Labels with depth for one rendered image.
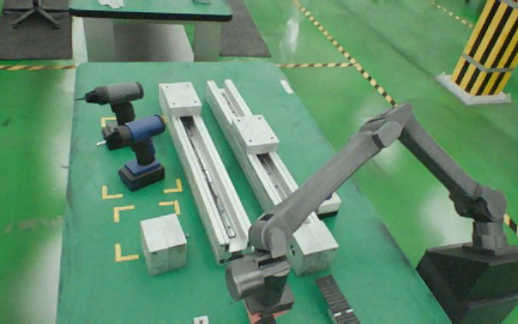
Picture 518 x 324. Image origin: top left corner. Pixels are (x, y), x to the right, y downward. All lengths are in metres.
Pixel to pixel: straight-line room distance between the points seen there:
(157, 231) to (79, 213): 0.28
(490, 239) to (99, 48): 2.26
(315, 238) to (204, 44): 1.90
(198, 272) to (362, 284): 0.43
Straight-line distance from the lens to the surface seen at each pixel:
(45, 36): 4.16
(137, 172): 1.27
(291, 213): 0.85
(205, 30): 2.73
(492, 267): 1.18
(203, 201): 1.15
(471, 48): 4.27
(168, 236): 1.05
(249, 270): 0.83
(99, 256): 1.15
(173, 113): 1.45
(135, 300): 1.07
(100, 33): 2.70
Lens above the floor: 1.68
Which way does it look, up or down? 39 degrees down
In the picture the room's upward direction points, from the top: 10 degrees clockwise
